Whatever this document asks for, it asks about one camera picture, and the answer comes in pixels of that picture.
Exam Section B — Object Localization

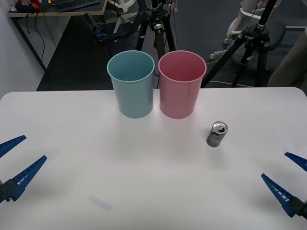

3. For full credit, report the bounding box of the pale blue plastic bin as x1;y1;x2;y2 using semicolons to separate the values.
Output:
106;50;155;119

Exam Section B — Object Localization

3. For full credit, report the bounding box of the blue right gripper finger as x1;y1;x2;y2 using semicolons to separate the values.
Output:
260;173;307;220
284;152;307;172

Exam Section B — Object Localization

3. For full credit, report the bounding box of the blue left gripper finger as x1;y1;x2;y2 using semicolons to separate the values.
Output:
0;135;27;159
0;155;48;204

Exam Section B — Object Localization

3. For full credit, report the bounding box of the black keyboard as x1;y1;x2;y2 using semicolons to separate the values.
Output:
56;0;100;12

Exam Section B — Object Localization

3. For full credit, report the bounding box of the grey drink can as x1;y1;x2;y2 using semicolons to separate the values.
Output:
206;121;229;148

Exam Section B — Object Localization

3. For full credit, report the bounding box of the black bar with blue clamp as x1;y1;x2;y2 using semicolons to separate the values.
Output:
92;23;135;44

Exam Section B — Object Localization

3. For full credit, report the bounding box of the pink plastic bin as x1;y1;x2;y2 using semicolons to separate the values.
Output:
157;50;207;120

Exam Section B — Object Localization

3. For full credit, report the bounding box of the wooden desk with black legs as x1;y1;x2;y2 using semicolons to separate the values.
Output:
7;0;108;71

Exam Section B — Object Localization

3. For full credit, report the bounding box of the black camera tripod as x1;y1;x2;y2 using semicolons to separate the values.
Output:
135;0;178;60
201;0;275;89

